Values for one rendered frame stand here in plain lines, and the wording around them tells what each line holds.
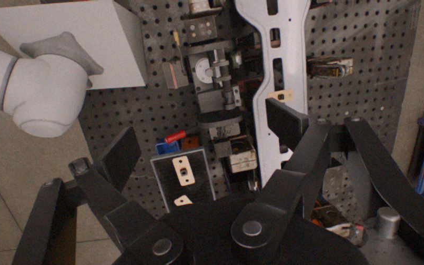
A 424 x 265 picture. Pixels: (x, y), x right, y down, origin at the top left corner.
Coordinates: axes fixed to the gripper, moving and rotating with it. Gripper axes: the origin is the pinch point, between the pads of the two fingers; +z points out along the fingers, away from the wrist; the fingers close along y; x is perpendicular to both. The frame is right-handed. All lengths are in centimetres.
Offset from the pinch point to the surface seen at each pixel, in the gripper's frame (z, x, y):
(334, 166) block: 44, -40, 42
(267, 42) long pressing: 46, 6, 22
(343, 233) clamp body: 40, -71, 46
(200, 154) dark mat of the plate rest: 30.1, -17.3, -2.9
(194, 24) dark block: 34.3, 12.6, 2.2
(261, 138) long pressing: 46, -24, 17
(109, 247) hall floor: 146, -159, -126
